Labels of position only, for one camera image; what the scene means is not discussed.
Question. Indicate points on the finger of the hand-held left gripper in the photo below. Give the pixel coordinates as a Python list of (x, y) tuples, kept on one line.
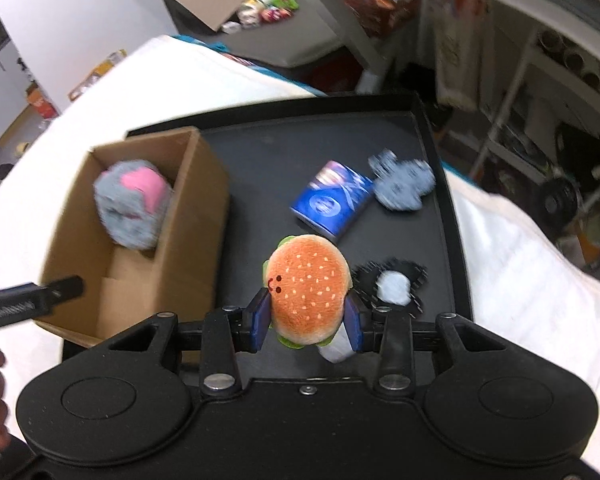
[(30, 302)]

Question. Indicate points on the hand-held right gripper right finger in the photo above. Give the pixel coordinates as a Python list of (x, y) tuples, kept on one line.
[(353, 329)]

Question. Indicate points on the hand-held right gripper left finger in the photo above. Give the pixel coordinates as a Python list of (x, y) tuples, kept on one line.
[(258, 324)]

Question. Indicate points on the black and white lace cloth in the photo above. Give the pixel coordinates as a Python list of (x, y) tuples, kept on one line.
[(392, 285)]

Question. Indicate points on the hamburger plush toy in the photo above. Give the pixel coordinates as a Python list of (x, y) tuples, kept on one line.
[(307, 285)]

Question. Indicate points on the brown cardboard box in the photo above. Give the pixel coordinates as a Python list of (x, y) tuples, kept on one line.
[(190, 240)]

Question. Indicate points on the grey and pink plush toy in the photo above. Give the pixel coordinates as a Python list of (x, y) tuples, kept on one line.
[(125, 215)]

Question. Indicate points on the blue tissue packet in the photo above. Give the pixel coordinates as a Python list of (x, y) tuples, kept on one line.
[(330, 200)]

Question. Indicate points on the black tray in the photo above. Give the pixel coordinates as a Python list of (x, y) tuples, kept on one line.
[(280, 150)]

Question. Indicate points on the black slipper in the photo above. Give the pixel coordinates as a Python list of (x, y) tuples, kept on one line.
[(5, 170)]

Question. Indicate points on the small grey plush toy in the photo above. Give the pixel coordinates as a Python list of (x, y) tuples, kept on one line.
[(402, 182)]

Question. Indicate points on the yellow slipper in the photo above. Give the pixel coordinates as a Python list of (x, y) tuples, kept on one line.
[(22, 148)]

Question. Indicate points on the orange and yellow box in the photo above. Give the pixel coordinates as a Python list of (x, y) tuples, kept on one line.
[(100, 72)]

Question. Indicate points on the black round weight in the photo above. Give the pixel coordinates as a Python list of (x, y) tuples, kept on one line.
[(557, 199)]

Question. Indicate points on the printed tote bag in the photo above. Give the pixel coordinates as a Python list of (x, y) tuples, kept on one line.
[(457, 55)]

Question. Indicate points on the white metal rack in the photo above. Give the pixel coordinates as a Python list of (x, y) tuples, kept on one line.
[(540, 85)]

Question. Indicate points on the white table leg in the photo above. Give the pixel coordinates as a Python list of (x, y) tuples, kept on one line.
[(340, 15)]

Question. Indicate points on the green toy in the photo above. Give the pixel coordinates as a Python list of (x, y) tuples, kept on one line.
[(286, 0)]

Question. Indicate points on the red basket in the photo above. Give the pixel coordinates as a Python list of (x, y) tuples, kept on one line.
[(385, 5)]

